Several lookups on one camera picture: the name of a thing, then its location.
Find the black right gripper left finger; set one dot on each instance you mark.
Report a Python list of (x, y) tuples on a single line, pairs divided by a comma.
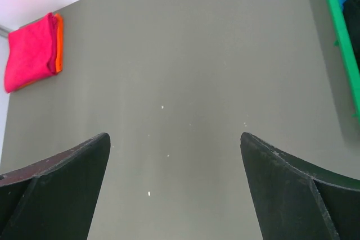
[(55, 198)]

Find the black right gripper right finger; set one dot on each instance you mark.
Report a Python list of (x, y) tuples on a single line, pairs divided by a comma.
[(294, 199)]

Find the black t-shirt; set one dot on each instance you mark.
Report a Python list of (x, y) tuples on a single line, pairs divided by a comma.
[(351, 17)]

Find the folded pink t-shirt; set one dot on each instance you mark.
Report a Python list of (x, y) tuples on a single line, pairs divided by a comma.
[(14, 68)]

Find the green plastic bin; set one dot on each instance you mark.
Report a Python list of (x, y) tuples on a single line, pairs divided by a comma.
[(345, 46)]

